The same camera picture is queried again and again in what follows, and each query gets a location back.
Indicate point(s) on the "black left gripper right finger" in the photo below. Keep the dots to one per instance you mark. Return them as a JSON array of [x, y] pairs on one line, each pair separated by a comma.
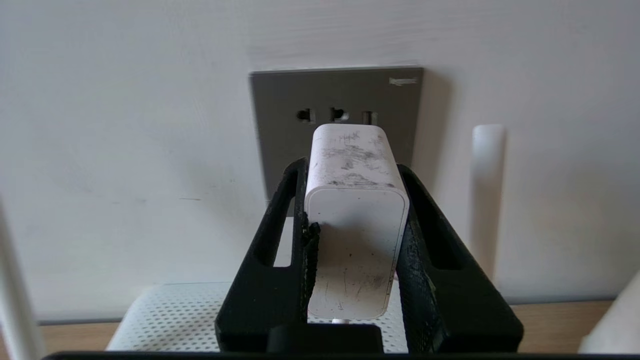
[[460, 310]]

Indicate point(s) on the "grey wall socket plate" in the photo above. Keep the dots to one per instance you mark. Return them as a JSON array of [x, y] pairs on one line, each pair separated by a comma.
[[280, 100]]

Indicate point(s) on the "white power adapter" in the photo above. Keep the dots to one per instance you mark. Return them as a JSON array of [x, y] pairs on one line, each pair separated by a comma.
[[355, 225]]

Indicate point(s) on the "white toilet paper roll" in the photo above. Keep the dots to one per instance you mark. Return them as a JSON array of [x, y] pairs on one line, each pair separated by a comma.
[[615, 325]]

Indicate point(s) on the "white router with antennas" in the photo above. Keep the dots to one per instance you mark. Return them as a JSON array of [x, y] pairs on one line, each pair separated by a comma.
[[170, 320]]

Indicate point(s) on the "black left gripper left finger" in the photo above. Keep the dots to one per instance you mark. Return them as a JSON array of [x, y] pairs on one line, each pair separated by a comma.
[[265, 290]]

